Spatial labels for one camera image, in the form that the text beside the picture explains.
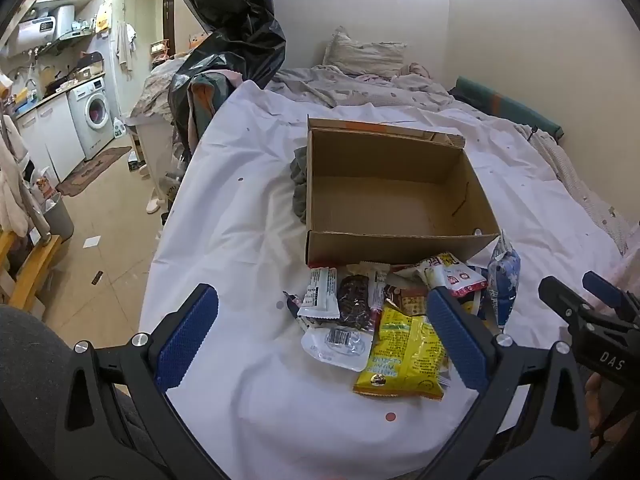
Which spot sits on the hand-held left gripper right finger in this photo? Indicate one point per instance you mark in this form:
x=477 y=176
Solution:
x=457 y=340

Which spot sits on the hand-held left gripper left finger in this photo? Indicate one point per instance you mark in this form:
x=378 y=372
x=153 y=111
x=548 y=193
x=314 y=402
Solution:
x=187 y=340

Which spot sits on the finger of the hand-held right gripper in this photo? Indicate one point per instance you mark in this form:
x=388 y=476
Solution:
x=557 y=292
x=607 y=287

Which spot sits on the blue snack packet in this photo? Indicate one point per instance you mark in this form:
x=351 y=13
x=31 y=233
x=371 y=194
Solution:
x=505 y=285

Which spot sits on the white red snack packet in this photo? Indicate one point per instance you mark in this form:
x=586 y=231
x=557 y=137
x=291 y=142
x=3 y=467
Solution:
x=460 y=275

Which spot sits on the chocolate cookie packet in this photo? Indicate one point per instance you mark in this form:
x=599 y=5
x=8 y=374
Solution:
x=352 y=300

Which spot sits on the clear white plastic packet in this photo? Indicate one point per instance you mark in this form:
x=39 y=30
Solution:
x=335 y=345

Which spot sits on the white bar packet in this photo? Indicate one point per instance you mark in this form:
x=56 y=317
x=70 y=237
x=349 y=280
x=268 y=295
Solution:
x=317 y=290

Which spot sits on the brown cardboard box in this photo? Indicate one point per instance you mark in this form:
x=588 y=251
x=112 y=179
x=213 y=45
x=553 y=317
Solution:
x=390 y=200

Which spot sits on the person's right hand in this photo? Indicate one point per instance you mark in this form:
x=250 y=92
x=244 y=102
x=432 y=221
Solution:
x=593 y=402

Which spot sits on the checkered yellow red snack packet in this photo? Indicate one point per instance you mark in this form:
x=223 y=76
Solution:
x=407 y=302

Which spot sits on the small dark snack wrapper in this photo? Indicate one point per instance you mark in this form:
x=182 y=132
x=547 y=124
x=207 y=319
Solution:
x=292 y=305

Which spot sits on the white paper scrap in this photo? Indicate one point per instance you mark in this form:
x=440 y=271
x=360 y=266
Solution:
x=92 y=242

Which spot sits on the white slipper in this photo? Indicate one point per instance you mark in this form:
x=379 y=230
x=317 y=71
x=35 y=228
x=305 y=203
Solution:
x=144 y=171
x=153 y=206

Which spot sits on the white printed bedsheet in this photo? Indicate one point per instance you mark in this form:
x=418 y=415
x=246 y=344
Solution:
x=240 y=210

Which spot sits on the wooden chair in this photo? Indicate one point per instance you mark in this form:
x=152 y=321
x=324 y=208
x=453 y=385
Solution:
x=30 y=270

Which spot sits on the grey trash bin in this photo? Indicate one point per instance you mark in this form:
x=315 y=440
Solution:
x=59 y=220

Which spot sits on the brown floor rug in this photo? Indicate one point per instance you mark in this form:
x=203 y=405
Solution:
x=95 y=170

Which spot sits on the green rolled mat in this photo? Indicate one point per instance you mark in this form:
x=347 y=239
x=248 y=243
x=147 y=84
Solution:
x=505 y=105

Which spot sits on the dark grey cloth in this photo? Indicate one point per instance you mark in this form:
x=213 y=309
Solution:
x=300 y=180

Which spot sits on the white detergent bottle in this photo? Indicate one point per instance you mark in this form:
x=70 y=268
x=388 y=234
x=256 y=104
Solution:
x=119 y=129

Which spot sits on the green orange garment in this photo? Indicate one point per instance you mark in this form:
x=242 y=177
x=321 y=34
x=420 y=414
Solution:
x=205 y=105

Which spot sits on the pale pink hanging towel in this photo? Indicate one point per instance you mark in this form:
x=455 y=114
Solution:
x=12 y=180

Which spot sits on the white kitchen base cabinet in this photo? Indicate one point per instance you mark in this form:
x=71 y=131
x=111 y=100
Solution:
x=55 y=135

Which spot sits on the white washing machine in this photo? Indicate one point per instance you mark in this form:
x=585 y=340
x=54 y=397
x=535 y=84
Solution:
x=92 y=115

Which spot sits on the floral cloth pile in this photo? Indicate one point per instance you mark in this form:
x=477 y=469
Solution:
x=155 y=90

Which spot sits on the grey floral quilt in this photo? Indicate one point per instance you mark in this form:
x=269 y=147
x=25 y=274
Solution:
x=350 y=87

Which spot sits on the white hanging towel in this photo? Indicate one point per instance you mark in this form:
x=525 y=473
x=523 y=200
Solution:
x=125 y=45

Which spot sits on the beige pillow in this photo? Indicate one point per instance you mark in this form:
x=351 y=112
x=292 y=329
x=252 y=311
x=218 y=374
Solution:
x=362 y=52

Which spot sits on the black plastic bag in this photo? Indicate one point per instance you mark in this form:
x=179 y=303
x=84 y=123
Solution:
x=230 y=20

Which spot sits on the yellow hanging bag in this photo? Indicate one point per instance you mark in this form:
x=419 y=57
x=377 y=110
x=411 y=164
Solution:
x=102 y=17

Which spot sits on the white water heater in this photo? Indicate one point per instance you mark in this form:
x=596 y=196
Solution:
x=45 y=25

